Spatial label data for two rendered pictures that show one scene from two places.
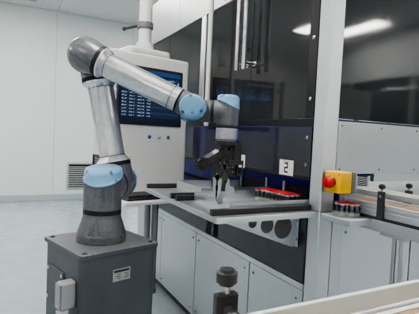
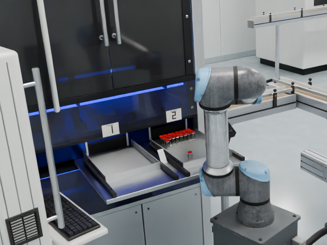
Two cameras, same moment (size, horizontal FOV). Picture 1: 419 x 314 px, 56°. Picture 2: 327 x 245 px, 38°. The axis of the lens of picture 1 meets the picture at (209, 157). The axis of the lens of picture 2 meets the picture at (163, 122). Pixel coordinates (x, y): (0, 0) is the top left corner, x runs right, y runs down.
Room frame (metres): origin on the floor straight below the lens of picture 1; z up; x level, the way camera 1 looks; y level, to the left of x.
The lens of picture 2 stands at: (1.45, 1.99, 1.81)
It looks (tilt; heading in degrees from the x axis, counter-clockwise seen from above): 20 degrees down; 273
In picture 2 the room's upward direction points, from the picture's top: 4 degrees counter-clockwise
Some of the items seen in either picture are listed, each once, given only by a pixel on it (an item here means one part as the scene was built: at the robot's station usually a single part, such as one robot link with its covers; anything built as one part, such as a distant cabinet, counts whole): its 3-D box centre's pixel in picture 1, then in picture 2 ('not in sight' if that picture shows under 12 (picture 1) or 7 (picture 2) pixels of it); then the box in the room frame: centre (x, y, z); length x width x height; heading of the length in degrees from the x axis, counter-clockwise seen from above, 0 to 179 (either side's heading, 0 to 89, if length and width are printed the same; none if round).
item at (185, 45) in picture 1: (183, 75); not in sight; (2.48, 0.18, 1.51); 0.49 x 0.01 x 0.59; 28
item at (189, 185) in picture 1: (222, 187); (119, 159); (1.78, -0.06, 0.90); 0.34 x 0.26 x 0.04; 118
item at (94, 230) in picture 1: (101, 223); (254, 206); (1.21, 0.33, 0.84); 0.15 x 0.15 x 0.10
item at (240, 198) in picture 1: (250, 200); (190, 147); (1.45, -0.16, 0.90); 0.34 x 0.26 x 0.04; 118
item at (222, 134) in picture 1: (226, 134); not in sight; (1.31, -0.05, 1.13); 0.08 x 0.08 x 0.05
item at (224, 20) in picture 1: (226, 62); (54, 33); (2.00, -0.06, 1.51); 0.47 x 0.01 x 0.59; 28
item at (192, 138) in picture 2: (274, 197); (179, 139); (1.50, -0.26, 0.90); 0.18 x 0.02 x 0.05; 28
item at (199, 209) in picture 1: (227, 199); (159, 161); (1.60, -0.08, 0.87); 0.70 x 0.48 x 0.02; 28
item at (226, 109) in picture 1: (226, 111); not in sight; (1.31, -0.05, 1.21); 0.09 x 0.08 x 0.11; 86
